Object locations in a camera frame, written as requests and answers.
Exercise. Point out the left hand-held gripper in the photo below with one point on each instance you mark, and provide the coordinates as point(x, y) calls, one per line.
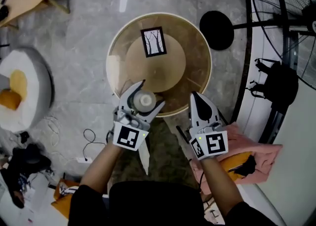
point(128, 137)

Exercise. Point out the black backpack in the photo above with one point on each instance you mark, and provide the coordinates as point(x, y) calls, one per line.
point(284, 82)

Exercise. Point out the person's right forearm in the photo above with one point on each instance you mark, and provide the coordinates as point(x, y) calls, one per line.
point(222, 185)

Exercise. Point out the orange oval cushion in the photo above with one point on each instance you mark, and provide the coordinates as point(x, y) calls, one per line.
point(10, 99)

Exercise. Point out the black bag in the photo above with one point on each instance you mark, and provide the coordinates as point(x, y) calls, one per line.
point(27, 161)

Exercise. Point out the person's left forearm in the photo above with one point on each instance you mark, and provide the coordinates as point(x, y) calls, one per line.
point(101, 168)

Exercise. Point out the black framed tree picture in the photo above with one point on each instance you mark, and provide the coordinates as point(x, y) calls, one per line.
point(153, 42)

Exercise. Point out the person's black shirt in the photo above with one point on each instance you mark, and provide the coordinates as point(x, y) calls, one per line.
point(153, 205)

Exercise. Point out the black cloth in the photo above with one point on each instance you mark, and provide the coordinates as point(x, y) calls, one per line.
point(247, 167)

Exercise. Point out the person's camouflage trousers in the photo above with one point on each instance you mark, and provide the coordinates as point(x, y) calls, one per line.
point(170, 151)

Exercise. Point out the large orange cushion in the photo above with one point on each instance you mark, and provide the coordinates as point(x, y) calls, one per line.
point(234, 162)

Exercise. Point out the pink armchair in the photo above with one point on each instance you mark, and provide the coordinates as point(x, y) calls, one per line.
point(264, 156)

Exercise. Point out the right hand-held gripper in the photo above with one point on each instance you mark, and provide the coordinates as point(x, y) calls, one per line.
point(214, 144)

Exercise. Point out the black floor fan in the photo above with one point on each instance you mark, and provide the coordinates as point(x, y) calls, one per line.
point(217, 30)

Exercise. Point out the black controller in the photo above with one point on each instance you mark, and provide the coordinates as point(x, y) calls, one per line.
point(3, 12)

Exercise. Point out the yellow round cushion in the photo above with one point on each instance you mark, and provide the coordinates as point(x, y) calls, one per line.
point(19, 82)

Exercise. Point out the white grey beanbag chair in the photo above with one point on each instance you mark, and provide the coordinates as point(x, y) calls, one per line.
point(34, 77)

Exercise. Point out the round glass coffee table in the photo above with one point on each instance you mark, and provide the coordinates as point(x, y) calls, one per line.
point(192, 47)

